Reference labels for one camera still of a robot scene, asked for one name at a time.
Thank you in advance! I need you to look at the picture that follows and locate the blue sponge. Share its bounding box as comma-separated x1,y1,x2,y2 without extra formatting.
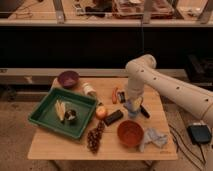
123,101,133,111

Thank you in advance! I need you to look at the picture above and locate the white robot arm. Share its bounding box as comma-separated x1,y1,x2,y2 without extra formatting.
125,54,213,128

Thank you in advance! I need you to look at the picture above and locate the blue plastic cup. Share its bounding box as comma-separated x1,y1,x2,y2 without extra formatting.
128,105,141,118

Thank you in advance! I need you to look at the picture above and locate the white cup lying down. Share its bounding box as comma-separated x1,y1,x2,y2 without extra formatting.
82,83,97,98

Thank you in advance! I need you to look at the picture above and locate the black marker pen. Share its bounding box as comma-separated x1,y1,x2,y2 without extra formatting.
140,105,150,118

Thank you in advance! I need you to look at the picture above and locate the small dark can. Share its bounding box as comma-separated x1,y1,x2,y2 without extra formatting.
118,91,126,103

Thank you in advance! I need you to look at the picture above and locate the orange carrot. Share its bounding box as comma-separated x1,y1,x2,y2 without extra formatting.
112,87,118,104

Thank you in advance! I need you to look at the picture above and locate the black rectangular block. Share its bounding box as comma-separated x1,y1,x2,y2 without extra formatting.
104,110,123,126

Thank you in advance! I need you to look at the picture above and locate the orange bowl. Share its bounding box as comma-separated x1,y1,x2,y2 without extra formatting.
117,120,144,148

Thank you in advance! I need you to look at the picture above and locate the red yellow apple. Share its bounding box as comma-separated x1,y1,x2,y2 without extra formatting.
96,106,108,120

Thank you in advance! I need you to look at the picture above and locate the crumpled grey cloth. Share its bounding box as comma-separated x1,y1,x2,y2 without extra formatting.
139,128,168,152

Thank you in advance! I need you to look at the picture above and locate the wooden table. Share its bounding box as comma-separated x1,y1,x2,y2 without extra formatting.
28,78,177,160

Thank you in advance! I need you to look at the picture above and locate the bunch of dark grapes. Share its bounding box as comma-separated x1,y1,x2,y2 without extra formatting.
87,121,105,153

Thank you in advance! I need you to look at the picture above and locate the dark round object in tray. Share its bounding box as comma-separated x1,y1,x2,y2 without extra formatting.
65,109,77,122

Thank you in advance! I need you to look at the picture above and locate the purple bowl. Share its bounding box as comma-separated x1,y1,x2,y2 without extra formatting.
57,70,79,88

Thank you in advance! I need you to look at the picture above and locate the black box on floor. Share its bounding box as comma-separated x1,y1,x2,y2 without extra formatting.
187,125,212,144

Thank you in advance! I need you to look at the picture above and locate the yellow corn cob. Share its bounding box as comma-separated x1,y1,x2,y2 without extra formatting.
55,100,65,122

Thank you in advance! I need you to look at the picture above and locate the green plastic tray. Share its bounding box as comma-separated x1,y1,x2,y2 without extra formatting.
29,88,97,139

